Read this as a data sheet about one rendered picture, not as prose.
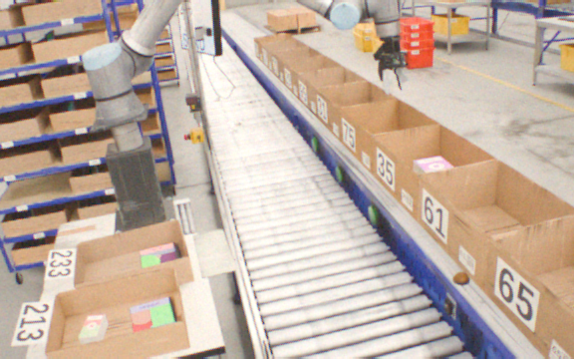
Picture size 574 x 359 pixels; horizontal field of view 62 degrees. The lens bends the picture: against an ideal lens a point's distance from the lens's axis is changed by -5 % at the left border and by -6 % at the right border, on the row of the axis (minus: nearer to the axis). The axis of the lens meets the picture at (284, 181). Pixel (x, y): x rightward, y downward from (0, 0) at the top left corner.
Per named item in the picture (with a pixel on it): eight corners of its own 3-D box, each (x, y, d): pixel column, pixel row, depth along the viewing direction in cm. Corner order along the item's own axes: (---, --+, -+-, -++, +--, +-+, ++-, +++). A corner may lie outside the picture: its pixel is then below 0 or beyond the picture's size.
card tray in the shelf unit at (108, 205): (81, 223, 305) (76, 209, 301) (87, 202, 332) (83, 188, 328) (144, 211, 311) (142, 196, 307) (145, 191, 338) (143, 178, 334)
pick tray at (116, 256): (84, 265, 184) (76, 242, 180) (183, 240, 193) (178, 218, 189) (81, 310, 159) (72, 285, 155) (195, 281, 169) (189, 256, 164)
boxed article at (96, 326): (83, 349, 141) (78, 337, 140) (92, 326, 151) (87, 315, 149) (101, 348, 142) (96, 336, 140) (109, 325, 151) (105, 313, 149)
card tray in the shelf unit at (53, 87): (44, 98, 272) (40, 81, 268) (55, 86, 299) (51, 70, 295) (116, 85, 278) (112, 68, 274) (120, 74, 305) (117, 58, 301)
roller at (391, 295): (258, 328, 151) (256, 316, 149) (418, 290, 160) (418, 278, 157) (261, 339, 147) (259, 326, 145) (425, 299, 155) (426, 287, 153)
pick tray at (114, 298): (65, 317, 156) (55, 292, 152) (181, 291, 164) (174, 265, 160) (55, 380, 131) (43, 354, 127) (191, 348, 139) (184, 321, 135)
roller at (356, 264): (248, 291, 169) (246, 279, 167) (394, 258, 177) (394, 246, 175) (250, 300, 164) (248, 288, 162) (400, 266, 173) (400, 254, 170)
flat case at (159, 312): (136, 350, 140) (135, 346, 139) (130, 311, 156) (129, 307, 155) (182, 336, 143) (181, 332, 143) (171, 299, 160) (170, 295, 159)
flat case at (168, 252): (143, 282, 168) (143, 278, 167) (140, 253, 184) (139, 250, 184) (183, 272, 171) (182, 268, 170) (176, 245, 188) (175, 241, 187)
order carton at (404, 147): (372, 176, 198) (371, 135, 191) (439, 163, 203) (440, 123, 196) (417, 222, 163) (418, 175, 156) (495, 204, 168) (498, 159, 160)
